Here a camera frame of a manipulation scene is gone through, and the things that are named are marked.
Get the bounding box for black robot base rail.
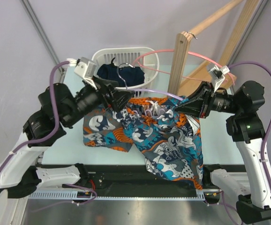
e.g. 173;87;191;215
62;164;220;199

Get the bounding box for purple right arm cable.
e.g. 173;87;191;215
221;61;271;225

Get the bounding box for wooden clothes rack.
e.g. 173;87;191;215
168;0;261;95

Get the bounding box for navy blue shorts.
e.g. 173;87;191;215
97;57;145;87

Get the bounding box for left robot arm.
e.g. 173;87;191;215
0;78;135;199

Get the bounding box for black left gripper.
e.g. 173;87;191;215
63;75;135;128

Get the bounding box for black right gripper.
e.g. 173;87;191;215
174;81;241;119

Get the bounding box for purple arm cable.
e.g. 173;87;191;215
221;61;271;225
0;60;70;199

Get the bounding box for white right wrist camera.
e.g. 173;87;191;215
206;63;230;92

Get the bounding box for pink clothes hanger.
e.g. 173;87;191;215
131;49;236;84

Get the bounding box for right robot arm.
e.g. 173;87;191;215
175;81;271;225

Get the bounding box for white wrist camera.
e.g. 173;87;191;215
206;63;230;92
67;57;97;90

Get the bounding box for white slotted cable duct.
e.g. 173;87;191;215
28;188;221;201

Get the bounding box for lilac clothes hanger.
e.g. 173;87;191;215
116;63;188;118

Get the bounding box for colourful patterned shorts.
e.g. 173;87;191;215
83;96;203;189

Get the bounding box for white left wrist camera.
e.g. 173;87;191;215
67;57;97;90

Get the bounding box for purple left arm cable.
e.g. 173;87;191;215
0;60;70;199

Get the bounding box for white plastic basket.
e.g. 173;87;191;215
92;47;159;90

